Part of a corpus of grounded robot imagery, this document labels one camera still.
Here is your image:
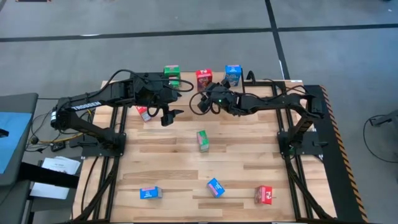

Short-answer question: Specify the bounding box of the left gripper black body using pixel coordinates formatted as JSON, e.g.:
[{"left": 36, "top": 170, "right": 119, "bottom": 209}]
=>
[{"left": 133, "top": 73, "right": 183, "bottom": 108}]

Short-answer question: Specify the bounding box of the black desk crossbar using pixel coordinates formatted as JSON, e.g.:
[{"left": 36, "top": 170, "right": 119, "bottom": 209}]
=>
[{"left": 18, "top": 161, "right": 80, "bottom": 189}]

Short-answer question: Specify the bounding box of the grey stand leg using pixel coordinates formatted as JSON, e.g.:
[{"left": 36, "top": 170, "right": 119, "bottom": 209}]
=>
[{"left": 369, "top": 108, "right": 398, "bottom": 127}]

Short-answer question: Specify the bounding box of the black floor cable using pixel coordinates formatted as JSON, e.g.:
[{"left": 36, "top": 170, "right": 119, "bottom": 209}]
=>
[{"left": 363, "top": 114, "right": 398, "bottom": 164}]

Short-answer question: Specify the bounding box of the blue Rice Krispies cereal box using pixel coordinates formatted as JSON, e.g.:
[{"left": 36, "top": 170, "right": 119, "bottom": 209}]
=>
[
  {"left": 224, "top": 64, "right": 243, "bottom": 88},
  {"left": 206, "top": 177, "right": 226, "bottom": 198},
  {"left": 139, "top": 185, "right": 164, "bottom": 200}
]

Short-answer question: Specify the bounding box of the white printed paper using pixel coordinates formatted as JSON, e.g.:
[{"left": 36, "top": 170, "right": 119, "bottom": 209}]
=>
[{"left": 41, "top": 156, "right": 81, "bottom": 175}]

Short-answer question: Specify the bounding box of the grey desk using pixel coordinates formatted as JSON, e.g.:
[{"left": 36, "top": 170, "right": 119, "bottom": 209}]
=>
[{"left": 0, "top": 92, "right": 40, "bottom": 224}]

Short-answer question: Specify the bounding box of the black cable bundle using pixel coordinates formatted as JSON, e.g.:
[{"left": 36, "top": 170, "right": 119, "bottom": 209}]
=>
[{"left": 26, "top": 110, "right": 63, "bottom": 153}]

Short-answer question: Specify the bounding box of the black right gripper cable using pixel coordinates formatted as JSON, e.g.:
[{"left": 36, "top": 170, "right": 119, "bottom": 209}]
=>
[{"left": 188, "top": 90, "right": 218, "bottom": 116}]

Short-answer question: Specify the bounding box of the white paper sheet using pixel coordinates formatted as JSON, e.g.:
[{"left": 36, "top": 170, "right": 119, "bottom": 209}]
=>
[{"left": 29, "top": 182, "right": 71, "bottom": 200}]

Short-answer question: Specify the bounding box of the yellow cable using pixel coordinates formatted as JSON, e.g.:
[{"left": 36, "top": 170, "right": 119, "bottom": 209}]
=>
[{"left": 39, "top": 132, "right": 85, "bottom": 144}]

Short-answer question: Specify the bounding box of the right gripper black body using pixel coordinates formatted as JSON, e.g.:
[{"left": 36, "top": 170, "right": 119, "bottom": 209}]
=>
[{"left": 203, "top": 81, "right": 242, "bottom": 116}]

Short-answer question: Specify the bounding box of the blue mat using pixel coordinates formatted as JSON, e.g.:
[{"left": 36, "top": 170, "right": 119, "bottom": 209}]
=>
[{"left": 0, "top": 111, "right": 33, "bottom": 174}]

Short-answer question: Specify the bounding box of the black hazard striped panel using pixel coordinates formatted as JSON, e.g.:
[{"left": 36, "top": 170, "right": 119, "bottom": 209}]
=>
[{"left": 303, "top": 84, "right": 369, "bottom": 223}]

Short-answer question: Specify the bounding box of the wooden shelf with black frame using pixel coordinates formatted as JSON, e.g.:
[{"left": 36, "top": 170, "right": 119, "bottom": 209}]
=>
[{"left": 161, "top": 67, "right": 248, "bottom": 118}]

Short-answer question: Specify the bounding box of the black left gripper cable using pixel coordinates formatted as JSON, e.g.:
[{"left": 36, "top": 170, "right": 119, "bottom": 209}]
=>
[{"left": 104, "top": 68, "right": 195, "bottom": 93}]

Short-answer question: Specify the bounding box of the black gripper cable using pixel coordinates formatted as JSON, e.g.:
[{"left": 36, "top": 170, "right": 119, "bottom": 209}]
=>
[
  {"left": 104, "top": 68, "right": 195, "bottom": 93},
  {"left": 188, "top": 90, "right": 218, "bottom": 116}
]

